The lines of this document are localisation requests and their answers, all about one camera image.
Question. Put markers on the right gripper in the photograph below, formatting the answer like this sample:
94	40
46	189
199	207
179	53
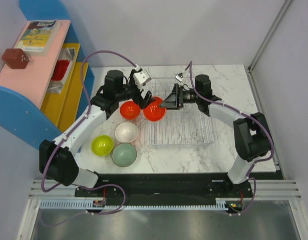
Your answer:
175	100

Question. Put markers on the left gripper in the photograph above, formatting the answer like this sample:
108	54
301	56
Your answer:
138	100

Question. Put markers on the orange bowl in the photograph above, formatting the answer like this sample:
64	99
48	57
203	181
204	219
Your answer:
153	112
129	110

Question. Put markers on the clear wire dish rack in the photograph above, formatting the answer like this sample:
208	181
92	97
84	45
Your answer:
186	127

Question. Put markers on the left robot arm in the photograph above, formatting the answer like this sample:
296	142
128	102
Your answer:
57	157

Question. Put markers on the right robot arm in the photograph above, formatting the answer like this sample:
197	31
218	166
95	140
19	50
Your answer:
251	134

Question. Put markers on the white bowl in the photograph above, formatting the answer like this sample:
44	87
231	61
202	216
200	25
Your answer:
126	132

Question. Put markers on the lime green bowl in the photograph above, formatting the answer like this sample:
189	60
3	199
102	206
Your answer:
102	145

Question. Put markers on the pale green bowl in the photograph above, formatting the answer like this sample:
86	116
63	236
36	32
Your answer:
124	155

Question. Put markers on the red white brush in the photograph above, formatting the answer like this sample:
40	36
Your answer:
62	70

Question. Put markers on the blue pink yellow shelf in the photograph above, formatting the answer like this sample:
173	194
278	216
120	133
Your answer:
27	110

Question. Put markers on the illustrated book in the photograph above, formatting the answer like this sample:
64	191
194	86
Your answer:
38	37

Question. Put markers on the brown perforated box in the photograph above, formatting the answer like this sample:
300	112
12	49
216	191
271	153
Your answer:
15	58

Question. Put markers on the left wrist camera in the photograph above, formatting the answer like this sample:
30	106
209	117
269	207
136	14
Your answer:
141	78

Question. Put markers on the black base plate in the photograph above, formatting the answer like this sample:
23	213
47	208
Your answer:
173	188

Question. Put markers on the white slotted cable duct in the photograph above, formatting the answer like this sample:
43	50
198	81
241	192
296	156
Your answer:
89	204

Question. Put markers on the aluminium frame rail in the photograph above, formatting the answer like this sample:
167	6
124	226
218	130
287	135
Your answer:
272	213

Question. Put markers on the aluminium corner post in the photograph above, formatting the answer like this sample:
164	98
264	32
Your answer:
270	33

